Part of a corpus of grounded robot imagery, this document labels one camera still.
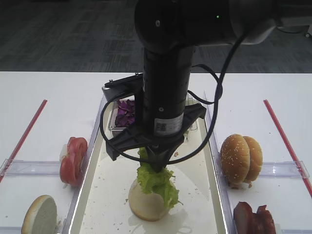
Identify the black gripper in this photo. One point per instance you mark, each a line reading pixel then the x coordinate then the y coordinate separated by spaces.
pixel 135 136

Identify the green lettuce leaf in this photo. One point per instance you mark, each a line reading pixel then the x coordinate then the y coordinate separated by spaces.
pixel 158 183

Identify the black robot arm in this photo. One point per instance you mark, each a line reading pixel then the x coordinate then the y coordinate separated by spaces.
pixel 169 31

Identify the rear tomato slice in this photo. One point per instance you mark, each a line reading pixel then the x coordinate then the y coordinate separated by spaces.
pixel 77 147

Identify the tomato slice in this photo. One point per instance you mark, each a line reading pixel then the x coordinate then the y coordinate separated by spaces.
pixel 77 147
pixel 70 168

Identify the front tomato slice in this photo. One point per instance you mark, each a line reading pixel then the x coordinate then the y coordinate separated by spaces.
pixel 70 168

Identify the front meat slice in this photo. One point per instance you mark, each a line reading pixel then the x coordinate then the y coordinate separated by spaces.
pixel 244 219

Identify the meat slice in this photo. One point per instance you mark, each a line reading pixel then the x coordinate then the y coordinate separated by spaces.
pixel 244 219
pixel 264 223

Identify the rear meat slice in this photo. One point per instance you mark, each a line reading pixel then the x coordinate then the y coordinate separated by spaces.
pixel 264 223

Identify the bottom bun on tray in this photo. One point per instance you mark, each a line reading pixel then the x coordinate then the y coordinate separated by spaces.
pixel 149 207

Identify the purple cabbage leaves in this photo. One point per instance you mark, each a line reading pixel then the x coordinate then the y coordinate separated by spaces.
pixel 125 113

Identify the clear plastic container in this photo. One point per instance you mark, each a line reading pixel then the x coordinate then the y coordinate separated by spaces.
pixel 114 124

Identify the white metal tray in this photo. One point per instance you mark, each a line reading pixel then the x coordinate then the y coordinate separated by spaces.
pixel 108 210

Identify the front sesame bun top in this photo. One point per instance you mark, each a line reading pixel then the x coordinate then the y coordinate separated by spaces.
pixel 235 159

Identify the sesame bun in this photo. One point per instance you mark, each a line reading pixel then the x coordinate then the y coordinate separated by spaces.
pixel 235 159
pixel 256 159

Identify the rear sesame bun top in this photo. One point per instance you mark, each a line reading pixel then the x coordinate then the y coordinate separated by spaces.
pixel 256 159

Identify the left long clear divider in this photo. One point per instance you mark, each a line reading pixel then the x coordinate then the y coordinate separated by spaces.
pixel 73 222

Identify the right red strip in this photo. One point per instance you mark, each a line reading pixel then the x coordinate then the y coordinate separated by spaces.
pixel 288 146

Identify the red strip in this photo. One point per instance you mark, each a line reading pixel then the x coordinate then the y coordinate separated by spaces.
pixel 288 146
pixel 22 139

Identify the left red strip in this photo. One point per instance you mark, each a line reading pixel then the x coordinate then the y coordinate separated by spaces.
pixel 22 139

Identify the upright bun half left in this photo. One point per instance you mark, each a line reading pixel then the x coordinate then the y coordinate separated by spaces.
pixel 41 217

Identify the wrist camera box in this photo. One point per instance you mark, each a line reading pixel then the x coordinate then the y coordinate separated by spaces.
pixel 128 86

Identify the right upper clear rail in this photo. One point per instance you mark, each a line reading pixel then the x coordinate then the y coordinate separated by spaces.
pixel 287 169

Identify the clear rail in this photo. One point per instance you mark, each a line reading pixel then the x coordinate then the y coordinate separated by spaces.
pixel 29 168
pixel 10 230
pixel 287 169
pixel 279 230

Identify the right lower clear rail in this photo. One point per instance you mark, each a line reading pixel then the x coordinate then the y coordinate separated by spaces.
pixel 279 230

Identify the left upper clear rail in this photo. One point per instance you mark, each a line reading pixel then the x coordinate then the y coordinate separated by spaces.
pixel 29 168

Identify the left lower clear rail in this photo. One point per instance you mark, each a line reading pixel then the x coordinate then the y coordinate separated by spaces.
pixel 10 230

